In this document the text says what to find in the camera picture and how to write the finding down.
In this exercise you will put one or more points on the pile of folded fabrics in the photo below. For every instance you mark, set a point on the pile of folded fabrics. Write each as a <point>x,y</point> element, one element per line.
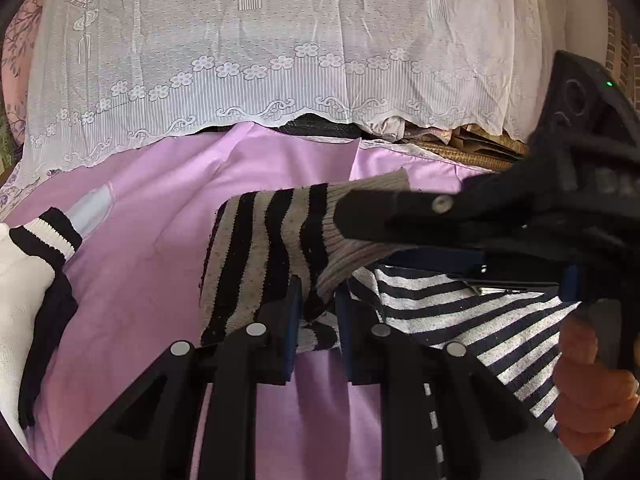
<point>430,131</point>

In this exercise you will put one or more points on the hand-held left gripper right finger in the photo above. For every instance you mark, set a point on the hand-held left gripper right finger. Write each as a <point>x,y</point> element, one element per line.
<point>346,332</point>

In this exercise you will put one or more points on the pink floral cloth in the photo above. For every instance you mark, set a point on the pink floral cloth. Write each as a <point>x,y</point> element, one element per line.
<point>22,60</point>

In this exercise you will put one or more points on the white sock with striped cuff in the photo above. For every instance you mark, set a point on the white sock with striped cuff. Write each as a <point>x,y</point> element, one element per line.
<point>20,310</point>

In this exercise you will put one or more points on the dark cloth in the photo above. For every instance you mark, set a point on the dark cloth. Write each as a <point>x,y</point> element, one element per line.
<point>320,124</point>

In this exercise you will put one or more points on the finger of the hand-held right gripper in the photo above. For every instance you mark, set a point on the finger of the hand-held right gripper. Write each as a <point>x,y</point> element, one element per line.
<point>435,264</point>
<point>400,217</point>

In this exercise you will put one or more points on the dark navy sock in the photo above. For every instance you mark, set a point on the dark navy sock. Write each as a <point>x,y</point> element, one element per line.
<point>45,330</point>

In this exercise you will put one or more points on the navy white striped fluffy sock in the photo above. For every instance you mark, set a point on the navy white striped fluffy sock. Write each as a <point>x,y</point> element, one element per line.
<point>450,320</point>

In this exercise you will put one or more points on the woven straw mat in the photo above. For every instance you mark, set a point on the woven straw mat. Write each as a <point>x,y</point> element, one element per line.
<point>475,152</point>

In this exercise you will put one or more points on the grey black striped sock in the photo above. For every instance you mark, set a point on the grey black striped sock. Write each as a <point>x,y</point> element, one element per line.
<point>250,260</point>

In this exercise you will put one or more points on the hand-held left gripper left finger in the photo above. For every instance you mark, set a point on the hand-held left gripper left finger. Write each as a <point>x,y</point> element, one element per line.
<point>292,332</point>

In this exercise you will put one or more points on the purple bed sheet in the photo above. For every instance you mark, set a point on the purple bed sheet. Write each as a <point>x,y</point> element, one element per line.
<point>150,285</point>

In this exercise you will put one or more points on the person's right hand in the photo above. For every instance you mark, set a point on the person's right hand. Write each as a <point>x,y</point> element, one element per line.
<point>592,400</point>

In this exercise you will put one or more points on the white lace cloth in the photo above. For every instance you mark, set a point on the white lace cloth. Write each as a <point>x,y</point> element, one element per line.
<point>280,35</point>

